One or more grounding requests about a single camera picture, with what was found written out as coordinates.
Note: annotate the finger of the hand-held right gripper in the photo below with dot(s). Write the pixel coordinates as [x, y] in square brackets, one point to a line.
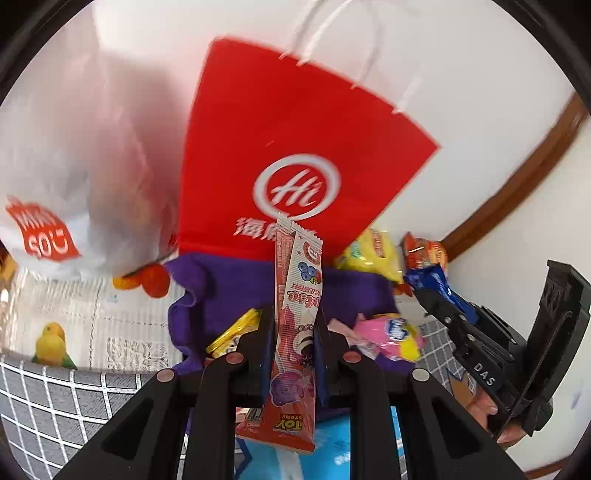
[443, 314]

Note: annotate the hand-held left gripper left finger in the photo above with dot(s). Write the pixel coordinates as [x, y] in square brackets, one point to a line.
[263, 364]

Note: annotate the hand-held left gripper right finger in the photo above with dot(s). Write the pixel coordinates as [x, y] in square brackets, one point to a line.
[325, 364]

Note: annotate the dark blue snack packet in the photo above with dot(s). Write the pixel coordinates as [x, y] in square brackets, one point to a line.
[434, 279]

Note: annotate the yellow triangular snack packet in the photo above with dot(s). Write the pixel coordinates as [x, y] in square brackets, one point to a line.
[231, 334]

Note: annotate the red pink candy strip pack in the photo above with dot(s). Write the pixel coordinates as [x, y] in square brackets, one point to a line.
[295, 332]

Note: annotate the pink yellow snack bag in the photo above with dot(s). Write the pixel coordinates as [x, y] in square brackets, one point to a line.
[392, 339]

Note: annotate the person's right hand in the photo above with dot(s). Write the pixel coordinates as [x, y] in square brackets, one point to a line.
[503, 427]

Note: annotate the orange chip bag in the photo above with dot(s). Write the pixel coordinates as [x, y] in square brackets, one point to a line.
[425, 251]

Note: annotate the purple cloth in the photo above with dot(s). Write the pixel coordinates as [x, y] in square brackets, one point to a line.
[212, 295]

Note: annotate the blue tissue pack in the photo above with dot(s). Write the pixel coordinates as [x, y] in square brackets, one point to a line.
[332, 457]

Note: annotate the yellow chip bag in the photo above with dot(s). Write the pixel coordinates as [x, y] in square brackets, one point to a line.
[369, 254]

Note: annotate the white printed cloth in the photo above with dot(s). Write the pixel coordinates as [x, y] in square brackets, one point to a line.
[83, 318]

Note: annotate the grey checked cloth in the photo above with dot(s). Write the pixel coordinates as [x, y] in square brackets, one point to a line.
[55, 415]

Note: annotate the red paper bag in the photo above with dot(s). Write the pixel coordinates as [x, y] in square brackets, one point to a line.
[295, 152]

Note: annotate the white plastic shopping bag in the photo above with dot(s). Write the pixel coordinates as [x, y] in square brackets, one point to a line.
[74, 152]

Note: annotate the brown wooden door frame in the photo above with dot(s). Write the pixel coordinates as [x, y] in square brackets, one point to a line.
[517, 189]

